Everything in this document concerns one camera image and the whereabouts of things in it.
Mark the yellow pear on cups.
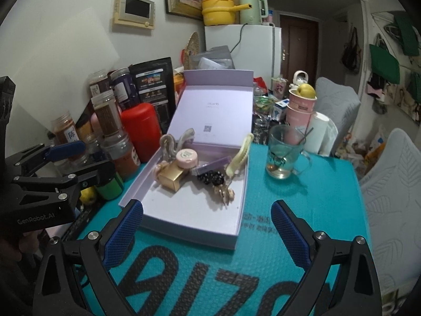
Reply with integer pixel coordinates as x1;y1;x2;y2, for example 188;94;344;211
297;83;316;99

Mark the pink paper cup stack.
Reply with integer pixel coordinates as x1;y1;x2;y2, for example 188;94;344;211
285;89;317;134

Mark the white paper towel roll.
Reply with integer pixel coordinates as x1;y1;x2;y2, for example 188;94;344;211
304;112;338;157

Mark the metal spoon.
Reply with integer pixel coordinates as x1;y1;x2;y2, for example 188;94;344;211
267;127;314;174

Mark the beige hair claw clip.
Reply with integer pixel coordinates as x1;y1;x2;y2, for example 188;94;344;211
160;128;195;168

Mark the yellow lemon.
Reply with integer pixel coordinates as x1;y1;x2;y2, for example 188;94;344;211
80;187;96;205

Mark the lavender open gift box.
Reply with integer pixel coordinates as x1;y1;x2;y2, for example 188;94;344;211
118;69;253;250

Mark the clear jar red powder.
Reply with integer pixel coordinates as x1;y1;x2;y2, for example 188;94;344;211
101;131;141;181

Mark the green tote bag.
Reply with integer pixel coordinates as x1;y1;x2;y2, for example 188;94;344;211
370;44;400;84

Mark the glass mug with cartoon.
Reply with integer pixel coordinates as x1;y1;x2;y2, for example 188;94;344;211
265;124;312;181

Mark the clear jar orange peel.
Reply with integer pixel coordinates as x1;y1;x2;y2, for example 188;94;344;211
51;111;79;145

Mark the white thermos bottle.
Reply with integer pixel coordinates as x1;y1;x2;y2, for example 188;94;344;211
292;71;309;89

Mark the purple card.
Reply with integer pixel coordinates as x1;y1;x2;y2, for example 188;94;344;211
190;156;232;176

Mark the pale green electric kettle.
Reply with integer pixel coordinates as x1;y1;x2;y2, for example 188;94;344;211
238;0;269;25

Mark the green label dark jar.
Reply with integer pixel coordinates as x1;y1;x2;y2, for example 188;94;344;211
96;173;124;201

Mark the beige wall intercom panel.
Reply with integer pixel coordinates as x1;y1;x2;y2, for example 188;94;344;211
113;0;156;30

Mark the cream yellow hair clip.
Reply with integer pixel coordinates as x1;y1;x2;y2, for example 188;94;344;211
225;133;254;178

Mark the black polka dot scrunchie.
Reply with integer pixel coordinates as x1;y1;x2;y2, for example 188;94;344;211
197;170;225;186

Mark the black snack pouch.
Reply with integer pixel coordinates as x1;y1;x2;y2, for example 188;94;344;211
128;57;176;134

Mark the grey leaf pattern chair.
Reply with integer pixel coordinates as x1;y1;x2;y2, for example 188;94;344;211
360;129;420;295

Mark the white mini fridge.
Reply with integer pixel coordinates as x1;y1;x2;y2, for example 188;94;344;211
205;24;282;89

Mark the yellow cooking pot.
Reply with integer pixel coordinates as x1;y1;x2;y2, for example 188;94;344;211
202;0;249;26

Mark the small gold metal hair clip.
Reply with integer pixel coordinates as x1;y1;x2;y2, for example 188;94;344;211
213;184;235;205

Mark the gold rectangular box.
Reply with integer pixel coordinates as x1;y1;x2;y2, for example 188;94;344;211
158;162;189;192

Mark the pink round compact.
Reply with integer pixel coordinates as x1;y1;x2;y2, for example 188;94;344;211
176;149;198;170

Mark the clear jar white label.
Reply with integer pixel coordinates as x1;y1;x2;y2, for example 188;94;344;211
88;70;110;97

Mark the dark blue label jar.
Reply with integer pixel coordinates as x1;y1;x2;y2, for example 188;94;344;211
110;67;140;111

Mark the red plastic canister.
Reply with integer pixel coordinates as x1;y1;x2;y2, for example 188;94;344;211
121;103;161;163

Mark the clear jar brown label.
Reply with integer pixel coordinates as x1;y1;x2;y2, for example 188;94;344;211
91;89;122;137

